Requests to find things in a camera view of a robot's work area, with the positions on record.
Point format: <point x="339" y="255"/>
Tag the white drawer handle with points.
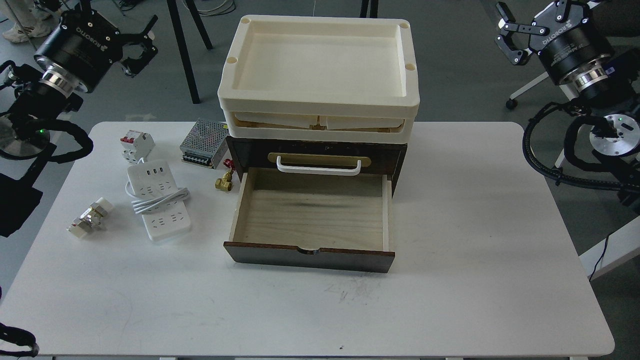
<point x="318" y="170"/>

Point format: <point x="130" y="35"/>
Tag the dark wooden cabinet body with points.
<point x="380" y="165"/>

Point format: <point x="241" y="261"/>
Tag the open wooden drawer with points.
<point x="313" y="221"/>

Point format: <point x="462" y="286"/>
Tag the metal power supply unit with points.
<point x="205" y="145"/>

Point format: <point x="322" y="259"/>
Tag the white office chair base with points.
<point x="539" y="89"/>

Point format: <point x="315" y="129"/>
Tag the person's white shoes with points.
<point x="28" y="21"/>

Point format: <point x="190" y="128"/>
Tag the white red circuit breaker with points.
<point x="137" y="145"/>

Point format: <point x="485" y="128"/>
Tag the cream plastic top tray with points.
<point x="321" y="66"/>

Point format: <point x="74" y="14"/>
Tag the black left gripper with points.
<point x="84" y="44"/>

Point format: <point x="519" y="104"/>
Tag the cream plastic lower tray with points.
<point x="321" y="128"/>

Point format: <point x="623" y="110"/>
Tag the cream plastic tray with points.
<point x="321" y="66"/>
<point x="321" y="128"/>

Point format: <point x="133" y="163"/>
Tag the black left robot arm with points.
<point x="31" y="129"/>

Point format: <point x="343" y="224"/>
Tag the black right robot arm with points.
<point x="604" y="134"/>

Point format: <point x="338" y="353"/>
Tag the brass valve red handle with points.
<point x="225" y="183"/>

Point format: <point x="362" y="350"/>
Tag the white power strip with cable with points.
<point x="158" y="199"/>

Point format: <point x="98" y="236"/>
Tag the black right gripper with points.
<point x="562" y="46"/>

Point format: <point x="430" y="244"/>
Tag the white metal pipe fitting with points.
<point x="91" y="219"/>

